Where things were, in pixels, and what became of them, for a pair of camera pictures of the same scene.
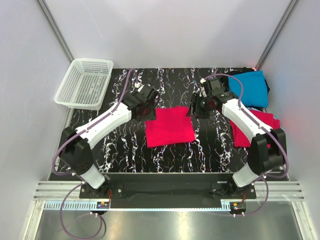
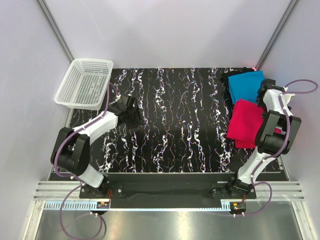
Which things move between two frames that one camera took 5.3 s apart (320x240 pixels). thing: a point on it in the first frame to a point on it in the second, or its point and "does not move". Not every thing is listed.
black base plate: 168,190 does not move
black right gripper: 195,110 to 261,90
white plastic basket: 86,84 does not move
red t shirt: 171,126 to 246,124
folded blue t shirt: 255,91 does not move
